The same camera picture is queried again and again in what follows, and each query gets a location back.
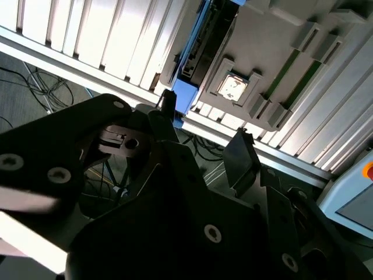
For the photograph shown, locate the hard disk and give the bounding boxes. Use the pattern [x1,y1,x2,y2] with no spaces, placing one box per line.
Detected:
[171,0,244,115]

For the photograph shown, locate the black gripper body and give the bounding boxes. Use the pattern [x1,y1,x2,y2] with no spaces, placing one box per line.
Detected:
[65,164,272,280]

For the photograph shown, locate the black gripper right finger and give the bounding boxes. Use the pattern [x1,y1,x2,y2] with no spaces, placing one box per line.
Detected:
[223,128,336,280]

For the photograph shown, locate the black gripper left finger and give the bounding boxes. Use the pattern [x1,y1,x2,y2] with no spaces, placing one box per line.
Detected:
[0,89,231,249]

